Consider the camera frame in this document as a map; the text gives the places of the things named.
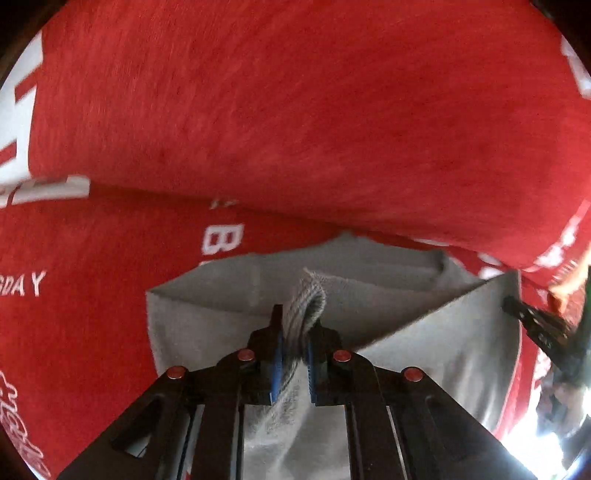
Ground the grey knit sweater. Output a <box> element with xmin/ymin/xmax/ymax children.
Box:
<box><xmin>146</xmin><ymin>233</ymin><xmax>522</xmax><ymax>480</ymax></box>

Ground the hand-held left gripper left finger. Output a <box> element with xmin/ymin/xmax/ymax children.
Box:
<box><xmin>58</xmin><ymin>305</ymin><xmax>284</xmax><ymax>480</ymax></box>

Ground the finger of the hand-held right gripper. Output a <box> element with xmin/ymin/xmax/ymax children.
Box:
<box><xmin>502</xmin><ymin>295</ymin><xmax>583</xmax><ymax>370</ymax></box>

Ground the red printed sofa cover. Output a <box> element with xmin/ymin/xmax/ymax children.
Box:
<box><xmin>0</xmin><ymin>0</ymin><xmax>591</xmax><ymax>480</ymax></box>

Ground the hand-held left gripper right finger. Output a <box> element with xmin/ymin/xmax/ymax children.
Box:
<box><xmin>302</xmin><ymin>323</ymin><xmax>539</xmax><ymax>480</ymax></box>

